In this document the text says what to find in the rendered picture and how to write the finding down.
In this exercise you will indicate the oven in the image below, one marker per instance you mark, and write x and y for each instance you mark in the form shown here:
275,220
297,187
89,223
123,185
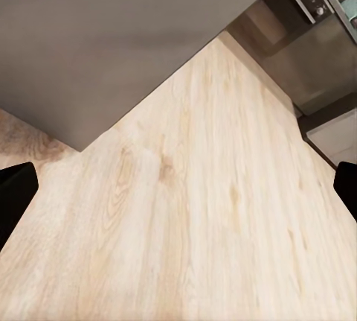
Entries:
276,23

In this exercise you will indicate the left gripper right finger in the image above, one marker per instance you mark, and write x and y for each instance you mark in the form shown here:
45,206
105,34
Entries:
345,184

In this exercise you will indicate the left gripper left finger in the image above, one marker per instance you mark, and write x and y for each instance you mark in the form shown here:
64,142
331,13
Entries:
18,185

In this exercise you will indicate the fridge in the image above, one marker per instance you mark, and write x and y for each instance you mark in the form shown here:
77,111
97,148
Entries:
332,131

